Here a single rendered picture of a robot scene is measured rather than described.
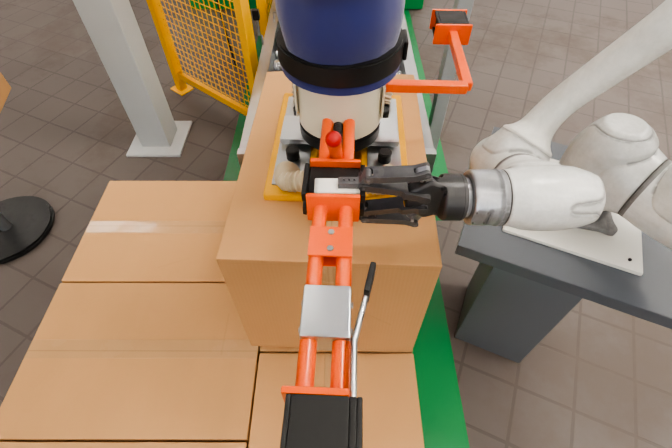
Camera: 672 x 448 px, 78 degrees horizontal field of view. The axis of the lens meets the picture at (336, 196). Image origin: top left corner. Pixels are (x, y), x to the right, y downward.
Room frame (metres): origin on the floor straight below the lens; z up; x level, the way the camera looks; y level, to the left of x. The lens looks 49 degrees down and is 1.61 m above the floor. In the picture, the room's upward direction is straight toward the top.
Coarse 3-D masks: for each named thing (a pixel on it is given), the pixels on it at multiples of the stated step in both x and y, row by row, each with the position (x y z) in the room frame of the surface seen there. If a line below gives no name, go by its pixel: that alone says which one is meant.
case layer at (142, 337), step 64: (128, 192) 0.93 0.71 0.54; (192, 192) 0.93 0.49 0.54; (128, 256) 0.67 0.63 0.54; (192, 256) 0.67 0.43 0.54; (64, 320) 0.47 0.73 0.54; (128, 320) 0.47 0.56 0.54; (192, 320) 0.47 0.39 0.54; (64, 384) 0.31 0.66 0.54; (128, 384) 0.31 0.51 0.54; (192, 384) 0.31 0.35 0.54; (256, 384) 0.31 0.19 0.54; (320, 384) 0.31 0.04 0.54; (384, 384) 0.31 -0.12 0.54
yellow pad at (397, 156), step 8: (392, 96) 0.85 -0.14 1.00; (400, 96) 0.85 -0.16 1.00; (384, 104) 0.81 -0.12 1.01; (392, 104) 0.81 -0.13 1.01; (400, 104) 0.81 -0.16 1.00; (384, 112) 0.74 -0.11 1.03; (392, 112) 0.78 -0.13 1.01; (400, 112) 0.78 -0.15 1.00; (400, 120) 0.75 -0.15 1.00; (400, 128) 0.72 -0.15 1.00; (400, 136) 0.70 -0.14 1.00; (400, 144) 0.67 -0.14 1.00; (360, 152) 0.65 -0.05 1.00; (368, 152) 0.64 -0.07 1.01; (376, 152) 0.64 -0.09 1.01; (384, 152) 0.61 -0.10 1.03; (392, 152) 0.64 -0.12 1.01; (400, 152) 0.64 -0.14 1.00; (368, 160) 0.62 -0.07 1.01; (376, 160) 0.62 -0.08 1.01; (384, 160) 0.60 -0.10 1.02; (392, 160) 0.62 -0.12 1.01; (400, 160) 0.62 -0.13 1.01
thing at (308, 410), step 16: (288, 400) 0.12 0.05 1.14; (304, 400) 0.12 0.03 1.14; (320, 400) 0.12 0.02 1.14; (336, 400) 0.12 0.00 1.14; (288, 416) 0.10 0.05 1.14; (304, 416) 0.10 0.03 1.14; (320, 416) 0.10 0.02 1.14; (336, 416) 0.10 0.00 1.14; (288, 432) 0.09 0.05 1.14; (304, 432) 0.09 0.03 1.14; (320, 432) 0.09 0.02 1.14; (336, 432) 0.09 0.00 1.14
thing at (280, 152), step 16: (288, 96) 0.85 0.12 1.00; (288, 112) 0.78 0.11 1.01; (288, 144) 0.67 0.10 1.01; (304, 144) 0.67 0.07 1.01; (272, 160) 0.62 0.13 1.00; (288, 160) 0.61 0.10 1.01; (304, 160) 0.62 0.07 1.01; (272, 176) 0.57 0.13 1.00; (272, 192) 0.53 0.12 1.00; (288, 192) 0.53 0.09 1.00
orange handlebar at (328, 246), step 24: (456, 48) 0.86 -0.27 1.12; (312, 216) 0.38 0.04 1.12; (312, 240) 0.33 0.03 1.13; (336, 240) 0.33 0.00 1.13; (312, 264) 0.29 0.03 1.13; (336, 264) 0.30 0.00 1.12; (312, 360) 0.17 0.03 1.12; (336, 360) 0.17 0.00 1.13; (312, 384) 0.14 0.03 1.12; (336, 384) 0.14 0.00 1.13
